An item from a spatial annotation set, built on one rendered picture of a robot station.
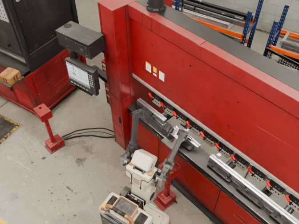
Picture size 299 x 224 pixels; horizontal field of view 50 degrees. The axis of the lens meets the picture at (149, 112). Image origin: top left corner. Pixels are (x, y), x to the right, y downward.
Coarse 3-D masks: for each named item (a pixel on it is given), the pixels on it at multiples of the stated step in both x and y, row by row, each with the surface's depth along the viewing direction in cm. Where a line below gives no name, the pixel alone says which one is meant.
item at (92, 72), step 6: (66, 60) 372; (72, 60) 371; (78, 60) 375; (66, 66) 380; (78, 66) 364; (84, 66) 363; (90, 66) 368; (90, 72) 357; (96, 72) 365; (90, 78) 365; (96, 78) 365; (78, 84) 390; (90, 84) 373; (96, 84) 370; (90, 90) 381; (96, 90) 375
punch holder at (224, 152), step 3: (219, 141) 323; (219, 144) 326; (222, 144) 322; (219, 147) 328; (222, 147) 324; (225, 147) 321; (228, 147) 317; (222, 150) 326; (225, 150) 323; (228, 150) 319; (231, 150) 318; (222, 153) 329; (225, 153) 326; (228, 153) 322; (231, 153) 326; (225, 156) 328; (228, 156) 324
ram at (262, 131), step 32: (160, 64) 333; (192, 64) 295; (160, 96) 366; (192, 96) 320; (224, 96) 284; (256, 96) 255; (224, 128) 307; (256, 128) 274; (288, 128) 247; (256, 160) 295; (288, 160) 264
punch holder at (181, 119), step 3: (177, 111) 354; (177, 114) 357; (180, 114) 352; (183, 114) 348; (180, 117) 356; (183, 117) 351; (186, 117) 347; (177, 120) 363; (180, 120) 358; (183, 120) 353; (186, 120) 351; (189, 120) 357; (183, 123) 356
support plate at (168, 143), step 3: (177, 129) 377; (174, 132) 374; (165, 138) 368; (186, 138) 369; (162, 141) 365; (165, 141) 365; (168, 141) 365; (174, 141) 365; (168, 144) 362; (171, 144) 362; (174, 144) 362; (171, 147) 359
